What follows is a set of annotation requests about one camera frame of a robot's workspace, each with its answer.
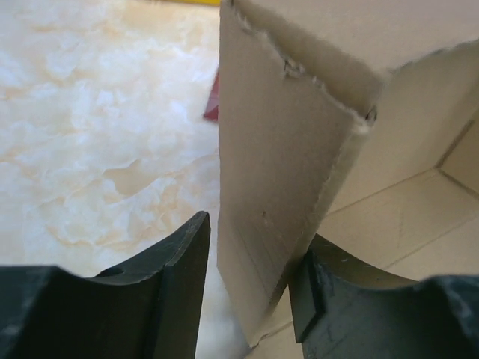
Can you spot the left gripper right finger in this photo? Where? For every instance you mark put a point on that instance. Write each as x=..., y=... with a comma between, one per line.
x=343, y=307

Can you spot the brown cardboard box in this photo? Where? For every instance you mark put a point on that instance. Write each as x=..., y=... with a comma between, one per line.
x=353, y=120

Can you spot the yellow plastic tray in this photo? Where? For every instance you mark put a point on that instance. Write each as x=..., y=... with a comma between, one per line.
x=211, y=3

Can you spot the red card packet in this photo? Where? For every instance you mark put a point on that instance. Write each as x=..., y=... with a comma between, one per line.
x=211, y=112

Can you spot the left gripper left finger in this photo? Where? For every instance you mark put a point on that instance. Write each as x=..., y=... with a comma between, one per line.
x=148, y=306

